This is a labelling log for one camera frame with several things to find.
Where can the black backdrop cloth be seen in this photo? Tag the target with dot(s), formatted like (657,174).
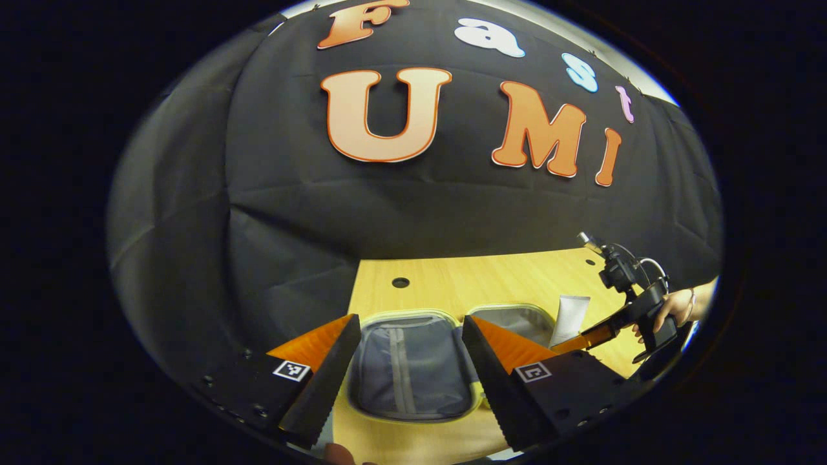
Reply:
(291,213)

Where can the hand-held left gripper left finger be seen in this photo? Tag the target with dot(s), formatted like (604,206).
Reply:
(329,381)

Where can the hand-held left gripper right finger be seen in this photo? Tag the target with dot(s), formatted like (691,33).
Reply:
(488,381)

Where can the white skin care tube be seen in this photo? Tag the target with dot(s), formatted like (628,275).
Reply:
(572,316)

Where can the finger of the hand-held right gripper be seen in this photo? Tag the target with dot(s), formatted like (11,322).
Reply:
(597,334)

